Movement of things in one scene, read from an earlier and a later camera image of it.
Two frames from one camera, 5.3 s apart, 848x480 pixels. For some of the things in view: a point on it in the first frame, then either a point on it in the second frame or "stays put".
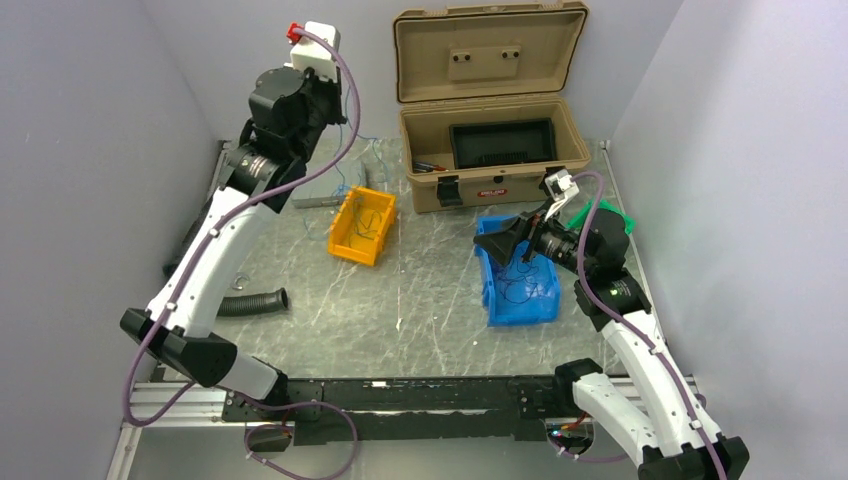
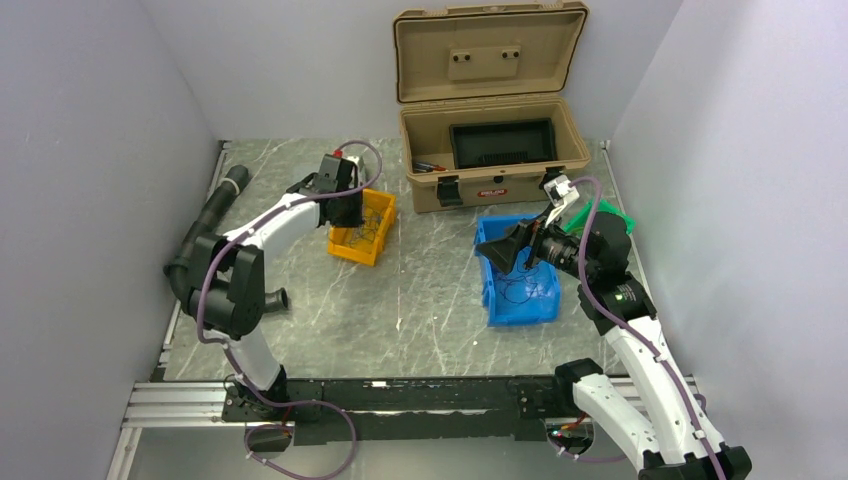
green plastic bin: (582, 220) stays put
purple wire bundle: (514, 286) stays put
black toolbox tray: (501, 142) stays put
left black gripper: (329, 100) -> (346, 210)
